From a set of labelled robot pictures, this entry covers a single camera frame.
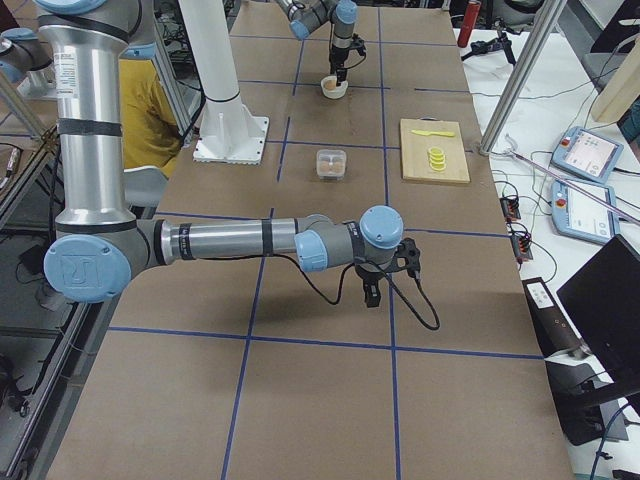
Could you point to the black monitor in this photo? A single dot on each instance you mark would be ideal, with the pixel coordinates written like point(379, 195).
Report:
point(602, 301)

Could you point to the person in yellow shirt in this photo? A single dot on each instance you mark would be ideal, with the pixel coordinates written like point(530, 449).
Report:
point(150, 132)

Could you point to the aluminium camera post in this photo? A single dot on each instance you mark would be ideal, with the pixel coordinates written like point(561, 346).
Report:
point(543, 26)

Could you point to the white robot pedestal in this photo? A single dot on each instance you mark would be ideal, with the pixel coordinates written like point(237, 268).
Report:
point(228, 131)

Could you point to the teach pendant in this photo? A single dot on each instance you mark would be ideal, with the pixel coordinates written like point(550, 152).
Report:
point(578, 216)
point(586, 154)

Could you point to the black box with labels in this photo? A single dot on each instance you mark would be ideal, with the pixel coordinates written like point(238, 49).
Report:
point(554, 333)

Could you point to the black tripod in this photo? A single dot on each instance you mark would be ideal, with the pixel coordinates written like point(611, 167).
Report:
point(500, 43)

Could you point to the lower teach pendant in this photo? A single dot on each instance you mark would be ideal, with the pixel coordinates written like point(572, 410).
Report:
point(578, 216)

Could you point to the white bowl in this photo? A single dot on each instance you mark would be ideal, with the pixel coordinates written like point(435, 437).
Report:
point(341, 87)

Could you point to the red bottle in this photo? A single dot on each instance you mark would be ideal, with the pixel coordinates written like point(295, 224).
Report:
point(468, 24)

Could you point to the yellow plastic knife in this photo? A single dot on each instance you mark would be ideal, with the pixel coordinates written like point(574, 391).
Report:
point(426, 133)

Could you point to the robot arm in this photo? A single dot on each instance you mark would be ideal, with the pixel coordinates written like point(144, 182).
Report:
point(101, 245)
point(342, 15)

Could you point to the clear plastic egg box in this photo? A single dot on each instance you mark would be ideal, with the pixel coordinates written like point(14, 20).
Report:
point(333, 174)

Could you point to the wooden cutting board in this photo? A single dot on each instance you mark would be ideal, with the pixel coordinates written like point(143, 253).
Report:
point(414, 152)

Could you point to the upper teach pendant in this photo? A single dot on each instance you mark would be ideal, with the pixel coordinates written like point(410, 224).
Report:
point(586, 154)

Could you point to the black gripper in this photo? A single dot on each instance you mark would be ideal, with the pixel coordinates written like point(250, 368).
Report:
point(338, 58)
point(370, 277)

